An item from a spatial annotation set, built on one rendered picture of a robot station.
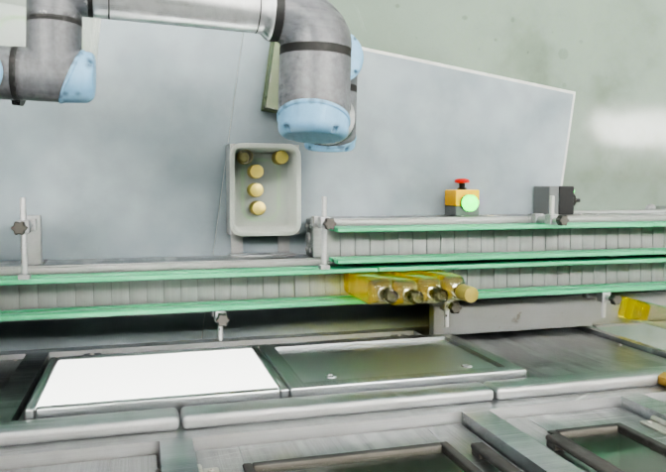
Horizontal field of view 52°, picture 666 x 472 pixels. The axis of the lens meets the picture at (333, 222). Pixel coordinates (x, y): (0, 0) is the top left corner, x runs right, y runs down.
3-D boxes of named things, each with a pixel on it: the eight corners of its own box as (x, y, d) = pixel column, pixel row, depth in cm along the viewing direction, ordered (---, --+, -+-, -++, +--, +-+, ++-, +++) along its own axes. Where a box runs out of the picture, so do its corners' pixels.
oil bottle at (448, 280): (408, 289, 172) (445, 302, 151) (409, 267, 172) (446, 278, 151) (429, 289, 173) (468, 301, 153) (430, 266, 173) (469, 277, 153)
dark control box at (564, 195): (531, 213, 195) (548, 214, 187) (532, 185, 194) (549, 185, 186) (557, 213, 197) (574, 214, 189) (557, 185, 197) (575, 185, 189)
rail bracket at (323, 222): (310, 266, 164) (324, 272, 152) (310, 195, 163) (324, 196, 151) (322, 265, 165) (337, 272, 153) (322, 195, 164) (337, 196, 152)
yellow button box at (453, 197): (443, 214, 187) (455, 215, 180) (443, 187, 187) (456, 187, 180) (467, 214, 189) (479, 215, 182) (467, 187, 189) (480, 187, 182)
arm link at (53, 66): (93, 22, 96) (8, 15, 93) (92, 102, 97) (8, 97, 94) (97, 33, 103) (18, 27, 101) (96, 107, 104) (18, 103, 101)
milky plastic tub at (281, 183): (226, 234, 171) (230, 236, 163) (225, 145, 170) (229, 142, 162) (293, 233, 176) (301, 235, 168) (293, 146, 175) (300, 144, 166)
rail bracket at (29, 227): (25, 270, 156) (6, 283, 135) (24, 196, 155) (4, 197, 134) (48, 269, 157) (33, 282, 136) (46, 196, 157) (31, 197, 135)
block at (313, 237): (303, 255, 171) (310, 258, 164) (303, 217, 170) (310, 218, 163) (317, 255, 172) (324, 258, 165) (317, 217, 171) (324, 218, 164)
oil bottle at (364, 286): (343, 292, 167) (372, 306, 147) (343, 269, 167) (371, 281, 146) (365, 291, 169) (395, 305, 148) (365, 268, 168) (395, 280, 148)
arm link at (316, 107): (358, 89, 158) (351, 42, 104) (356, 155, 159) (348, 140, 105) (306, 88, 159) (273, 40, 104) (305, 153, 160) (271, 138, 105)
